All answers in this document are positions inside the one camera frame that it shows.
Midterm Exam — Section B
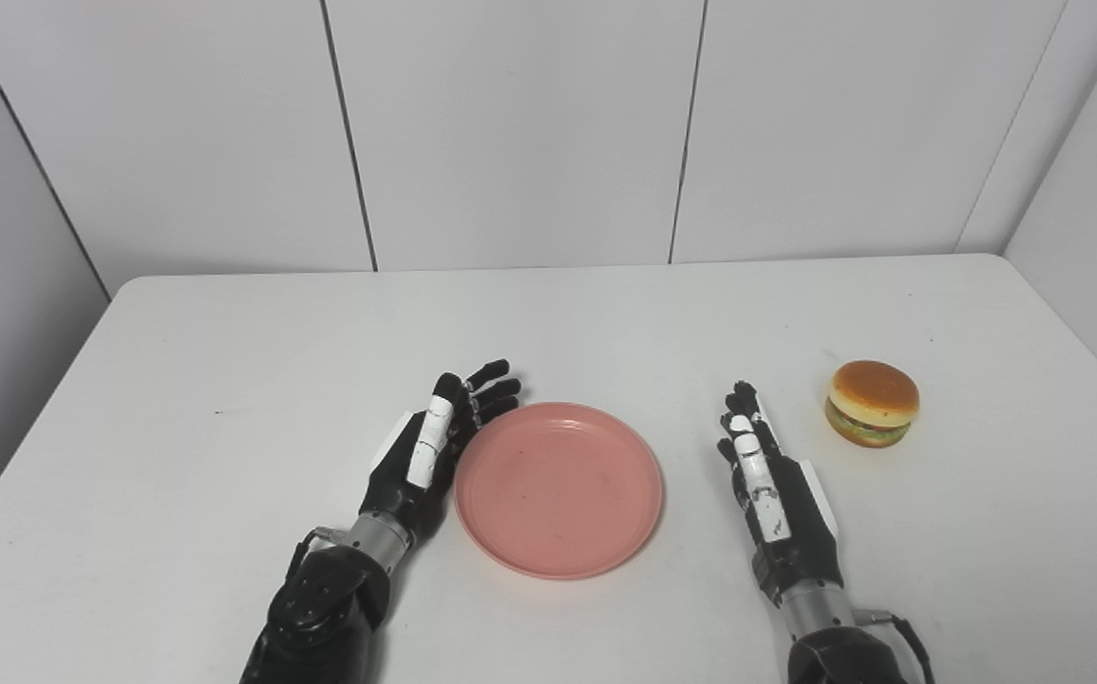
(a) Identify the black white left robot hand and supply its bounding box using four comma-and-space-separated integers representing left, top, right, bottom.
358, 358, 522, 547

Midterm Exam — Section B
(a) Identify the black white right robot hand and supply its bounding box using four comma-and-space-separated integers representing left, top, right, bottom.
716, 381, 845, 604

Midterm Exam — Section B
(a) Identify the pink round plate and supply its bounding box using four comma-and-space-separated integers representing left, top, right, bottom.
454, 402, 665, 580

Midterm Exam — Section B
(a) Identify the toy hamburger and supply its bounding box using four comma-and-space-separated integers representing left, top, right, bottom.
825, 360, 920, 448

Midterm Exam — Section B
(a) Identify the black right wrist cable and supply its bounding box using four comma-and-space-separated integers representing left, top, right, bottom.
857, 608, 936, 684

